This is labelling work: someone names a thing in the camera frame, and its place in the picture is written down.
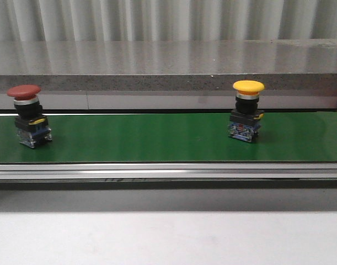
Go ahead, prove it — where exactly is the red mushroom push button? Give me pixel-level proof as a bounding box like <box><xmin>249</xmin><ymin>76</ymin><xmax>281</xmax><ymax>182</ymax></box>
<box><xmin>7</xmin><ymin>84</ymin><xmax>52</xmax><ymax>149</ymax></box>

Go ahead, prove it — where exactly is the green conveyor belt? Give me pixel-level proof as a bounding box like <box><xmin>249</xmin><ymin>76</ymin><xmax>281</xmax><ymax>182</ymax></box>
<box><xmin>0</xmin><ymin>112</ymin><xmax>337</xmax><ymax>163</ymax></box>

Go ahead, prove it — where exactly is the grey speckled stone counter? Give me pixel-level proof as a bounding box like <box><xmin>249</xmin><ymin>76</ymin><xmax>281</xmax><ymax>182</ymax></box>
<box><xmin>0</xmin><ymin>39</ymin><xmax>337</xmax><ymax>94</ymax></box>

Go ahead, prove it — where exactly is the white pleated curtain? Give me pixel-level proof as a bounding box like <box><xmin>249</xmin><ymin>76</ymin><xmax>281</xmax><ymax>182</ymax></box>
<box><xmin>0</xmin><ymin>1</ymin><xmax>337</xmax><ymax>41</ymax></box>

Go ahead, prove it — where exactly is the aluminium conveyor frame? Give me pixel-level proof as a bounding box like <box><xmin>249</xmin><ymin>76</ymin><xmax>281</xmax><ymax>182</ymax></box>
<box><xmin>0</xmin><ymin>162</ymin><xmax>337</xmax><ymax>184</ymax></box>

